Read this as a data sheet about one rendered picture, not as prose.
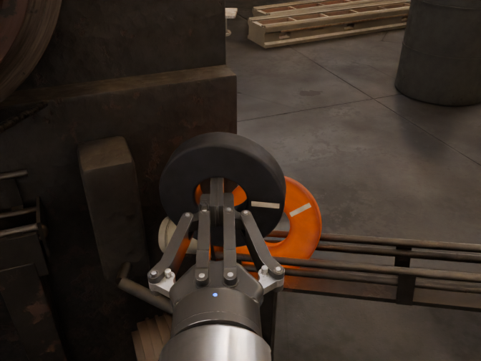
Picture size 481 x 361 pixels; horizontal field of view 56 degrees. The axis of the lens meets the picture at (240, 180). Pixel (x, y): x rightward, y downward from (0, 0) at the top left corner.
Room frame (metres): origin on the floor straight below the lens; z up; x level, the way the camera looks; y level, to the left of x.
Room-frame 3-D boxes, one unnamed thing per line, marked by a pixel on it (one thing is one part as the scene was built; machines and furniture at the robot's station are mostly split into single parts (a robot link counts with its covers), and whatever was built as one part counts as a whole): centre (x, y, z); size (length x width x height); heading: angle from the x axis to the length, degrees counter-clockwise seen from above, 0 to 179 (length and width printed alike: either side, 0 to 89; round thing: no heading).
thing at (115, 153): (0.62, 0.21, 0.68); 0.11 x 0.08 x 0.24; 21
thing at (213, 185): (0.43, 0.03, 0.84); 0.07 x 0.01 x 0.03; 2
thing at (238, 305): (0.27, 0.02, 0.83); 0.09 x 0.08 x 0.07; 2
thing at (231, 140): (0.46, 0.02, 0.83); 0.16 x 0.03 x 0.16; 81
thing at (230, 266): (0.34, 0.01, 0.84); 0.11 x 0.01 x 0.04; 1
